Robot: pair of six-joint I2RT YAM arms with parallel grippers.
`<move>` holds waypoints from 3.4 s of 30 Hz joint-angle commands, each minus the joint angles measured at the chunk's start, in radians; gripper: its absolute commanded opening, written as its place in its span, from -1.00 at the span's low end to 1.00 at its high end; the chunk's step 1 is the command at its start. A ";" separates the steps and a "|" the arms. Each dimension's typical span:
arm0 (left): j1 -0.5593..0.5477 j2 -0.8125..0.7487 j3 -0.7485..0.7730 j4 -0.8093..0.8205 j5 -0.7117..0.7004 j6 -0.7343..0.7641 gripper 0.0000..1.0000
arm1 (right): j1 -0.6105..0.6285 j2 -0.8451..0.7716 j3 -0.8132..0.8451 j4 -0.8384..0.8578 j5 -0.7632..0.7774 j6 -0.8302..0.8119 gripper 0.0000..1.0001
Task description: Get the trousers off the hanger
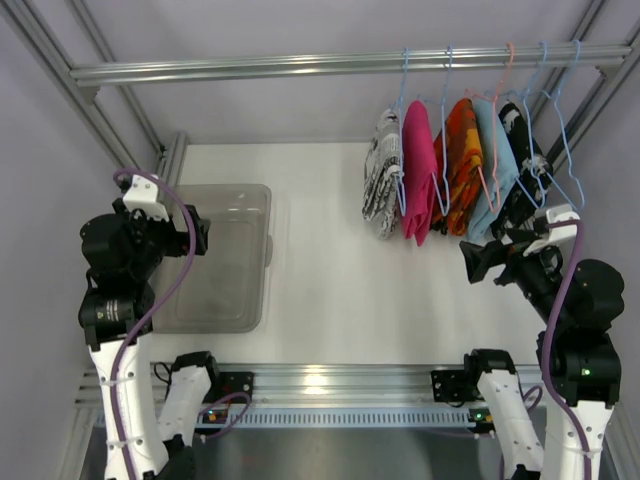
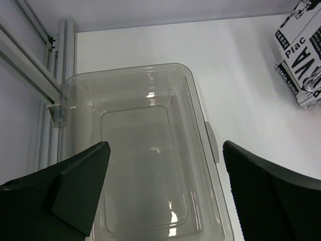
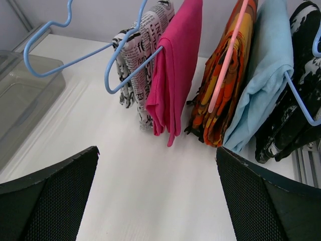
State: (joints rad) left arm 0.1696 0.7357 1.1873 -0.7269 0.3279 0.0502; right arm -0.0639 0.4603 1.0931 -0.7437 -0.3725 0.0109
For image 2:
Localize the black white newsprint trousers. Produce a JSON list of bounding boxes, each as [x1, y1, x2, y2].
[[274, 1, 320, 108]]

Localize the aluminium frame post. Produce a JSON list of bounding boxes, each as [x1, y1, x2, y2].
[[1, 1, 77, 179]]

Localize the clear plastic storage bin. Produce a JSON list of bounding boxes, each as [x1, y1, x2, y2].
[[62, 63, 234, 240]]

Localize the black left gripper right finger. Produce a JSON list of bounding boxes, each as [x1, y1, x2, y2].
[[223, 141, 320, 240]]

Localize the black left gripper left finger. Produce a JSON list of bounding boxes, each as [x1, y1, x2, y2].
[[1, 142, 110, 240]]

